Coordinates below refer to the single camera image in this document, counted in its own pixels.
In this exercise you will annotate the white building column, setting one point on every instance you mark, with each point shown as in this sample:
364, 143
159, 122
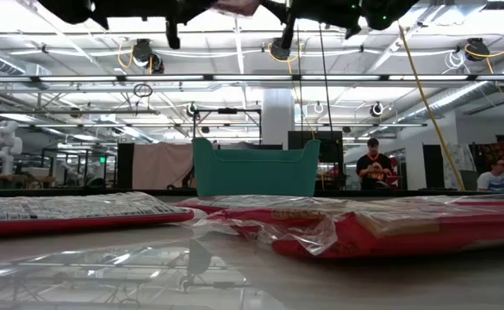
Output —
277, 118

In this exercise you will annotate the red popcorn bag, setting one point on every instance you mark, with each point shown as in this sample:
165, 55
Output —
406, 241
269, 200
236, 6
75, 224

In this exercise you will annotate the black metal stand frame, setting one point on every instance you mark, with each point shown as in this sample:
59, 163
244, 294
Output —
228, 110

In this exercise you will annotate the standing person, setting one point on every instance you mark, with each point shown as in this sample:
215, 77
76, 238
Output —
373, 165

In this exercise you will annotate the black screen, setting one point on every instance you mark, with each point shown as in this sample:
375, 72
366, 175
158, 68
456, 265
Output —
329, 146

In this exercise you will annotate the silver ventilation duct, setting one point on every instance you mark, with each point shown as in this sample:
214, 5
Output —
462, 97

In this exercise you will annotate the white humanoid robot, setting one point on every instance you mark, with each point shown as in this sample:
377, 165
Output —
4, 146

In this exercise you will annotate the black upright panel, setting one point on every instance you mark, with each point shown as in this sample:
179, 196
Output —
124, 165

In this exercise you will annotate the beige curtain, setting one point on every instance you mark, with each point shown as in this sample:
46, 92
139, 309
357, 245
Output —
161, 165

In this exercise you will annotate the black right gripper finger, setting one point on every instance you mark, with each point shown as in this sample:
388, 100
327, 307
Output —
288, 32

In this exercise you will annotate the seated person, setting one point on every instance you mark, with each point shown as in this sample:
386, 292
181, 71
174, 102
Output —
493, 181

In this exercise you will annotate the teal plastic basket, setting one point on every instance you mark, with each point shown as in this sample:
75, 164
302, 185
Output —
256, 172

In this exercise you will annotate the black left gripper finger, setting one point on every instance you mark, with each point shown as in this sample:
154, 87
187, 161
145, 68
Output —
173, 34

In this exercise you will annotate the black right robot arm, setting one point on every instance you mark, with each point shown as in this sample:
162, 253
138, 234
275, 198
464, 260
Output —
393, 10

